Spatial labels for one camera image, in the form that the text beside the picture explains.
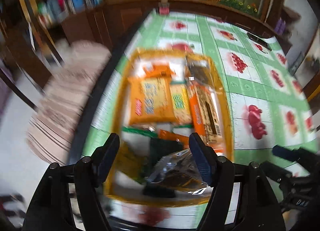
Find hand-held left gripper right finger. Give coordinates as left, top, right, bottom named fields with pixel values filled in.
left=189, top=133, right=285, bottom=231

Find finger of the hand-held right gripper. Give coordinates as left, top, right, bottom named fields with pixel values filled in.
left=260, top=161, right=294, bottom=180
left=272, top=145, right=302, bottom=162

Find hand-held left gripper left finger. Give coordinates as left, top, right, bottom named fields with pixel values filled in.
left=22, top=133, right=120, bottom=231

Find silver foil snack packet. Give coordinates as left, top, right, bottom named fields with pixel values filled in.
left=146, top=149, right=208, bottom=194

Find slim orange snack packet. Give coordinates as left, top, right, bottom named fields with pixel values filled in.
left=157, top=130, right=193, bottom=147

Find yellow tray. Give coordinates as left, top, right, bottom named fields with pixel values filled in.
left=104, top=49, right=235, bottom=208

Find clear cracker packet black label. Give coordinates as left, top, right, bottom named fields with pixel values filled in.
left=187, top=82, right=224, bottom=152

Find yellow green snack packet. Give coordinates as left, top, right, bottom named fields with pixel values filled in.
left=170, top=84, right=193, bottom=125

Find large orange snack packet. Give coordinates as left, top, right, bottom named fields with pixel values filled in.
left=128, top=77, right=177, bottom=125

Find dark brown snack packet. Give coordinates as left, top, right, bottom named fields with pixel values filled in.
left=185, top=55, right=213, bottom=85

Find black serrated snack packet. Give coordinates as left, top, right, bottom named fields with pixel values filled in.
left=143, top=137, right=177, bottom=198

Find green fruit-print tablecloth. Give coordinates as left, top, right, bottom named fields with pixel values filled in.
left=82, top=12, right=318, bottom=229

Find striped pink cushion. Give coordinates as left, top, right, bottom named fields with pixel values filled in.
left=26, top=40, right=112, bottom=166

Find dark remote control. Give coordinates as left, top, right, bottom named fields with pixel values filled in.
left=246, top=32, right=272, bottom=52

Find purple bottles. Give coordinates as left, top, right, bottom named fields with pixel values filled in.
left=274, top=18, right=287, bottom=35

